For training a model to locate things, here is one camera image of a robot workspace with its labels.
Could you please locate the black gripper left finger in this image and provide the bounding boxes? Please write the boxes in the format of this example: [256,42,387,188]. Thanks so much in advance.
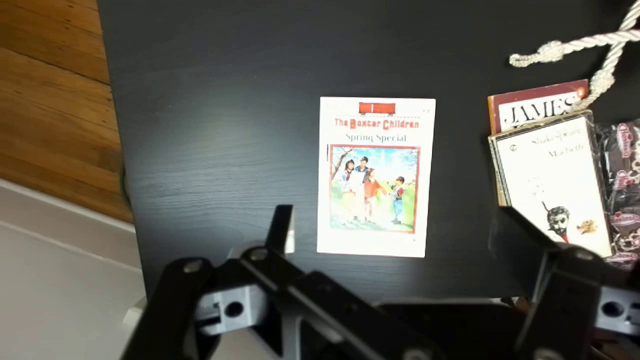
[123,204,437,360]

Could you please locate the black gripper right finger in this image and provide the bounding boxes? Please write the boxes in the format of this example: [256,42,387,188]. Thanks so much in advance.
[516,246,640,360]

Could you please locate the Boxcar Children picture book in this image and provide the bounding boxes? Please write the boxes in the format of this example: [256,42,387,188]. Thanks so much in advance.
[314,93,438,260]

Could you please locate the white book with small figure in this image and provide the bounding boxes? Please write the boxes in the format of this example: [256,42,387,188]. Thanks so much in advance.
[488,111,617,260]

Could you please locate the dark red James book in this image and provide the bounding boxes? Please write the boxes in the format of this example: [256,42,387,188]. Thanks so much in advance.
[486,78,592,135]

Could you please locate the white knotted rope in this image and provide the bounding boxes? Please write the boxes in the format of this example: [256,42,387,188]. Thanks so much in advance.
[508,0,640,111]

